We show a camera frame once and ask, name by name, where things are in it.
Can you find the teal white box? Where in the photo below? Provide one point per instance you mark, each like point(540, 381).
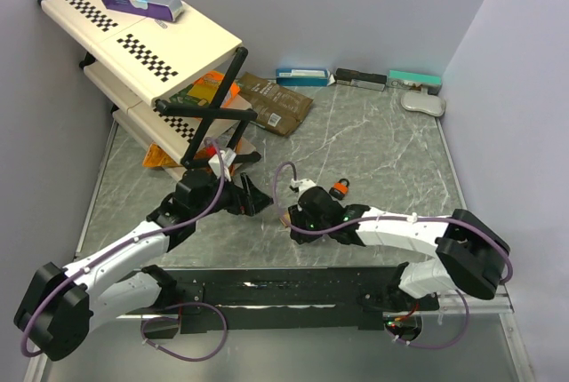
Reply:
point(412, 81)

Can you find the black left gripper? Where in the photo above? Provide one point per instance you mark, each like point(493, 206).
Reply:
point(244, 202)

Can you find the orange black padlock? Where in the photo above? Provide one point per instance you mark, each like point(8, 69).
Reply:
point(340, 189)

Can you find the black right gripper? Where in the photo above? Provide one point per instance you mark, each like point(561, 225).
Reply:
point(296, 215)

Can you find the cream folding shelf rack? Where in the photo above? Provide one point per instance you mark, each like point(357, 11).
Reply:
point(139, 63)

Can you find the blue white box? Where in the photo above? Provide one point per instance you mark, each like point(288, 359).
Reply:
point(304, 77)

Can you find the purple silver carton box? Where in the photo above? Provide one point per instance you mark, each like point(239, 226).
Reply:
point(167, 10)

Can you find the black long box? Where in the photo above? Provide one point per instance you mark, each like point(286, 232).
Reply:
point(359, 79)

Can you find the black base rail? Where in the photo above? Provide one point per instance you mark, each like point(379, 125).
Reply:
point(283, 298)

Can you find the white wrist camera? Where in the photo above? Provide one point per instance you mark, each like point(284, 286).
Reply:
point(220, 161)
point(299, 186)

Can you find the grey silver pouch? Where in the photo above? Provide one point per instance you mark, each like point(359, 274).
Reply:
point(423, 103)

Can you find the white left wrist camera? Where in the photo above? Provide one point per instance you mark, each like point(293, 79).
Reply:
point(220, 161)

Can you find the aluminium frame rail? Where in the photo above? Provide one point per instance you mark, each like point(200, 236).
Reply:
point(451, 303)

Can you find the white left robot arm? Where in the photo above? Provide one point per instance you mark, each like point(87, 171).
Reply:
point(62, 305)

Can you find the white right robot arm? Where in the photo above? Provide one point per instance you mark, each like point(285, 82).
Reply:
point(463, 253)

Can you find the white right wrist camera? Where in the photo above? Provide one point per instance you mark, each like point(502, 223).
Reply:
point(299, 186)

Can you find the green yellow box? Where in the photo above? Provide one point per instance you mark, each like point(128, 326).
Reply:
point(194, 95)

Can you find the brown coffee bag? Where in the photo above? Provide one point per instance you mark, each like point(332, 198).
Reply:
point(279, 110)

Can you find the orange packet lower shelf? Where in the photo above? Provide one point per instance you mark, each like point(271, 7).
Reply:
point(156, 157)

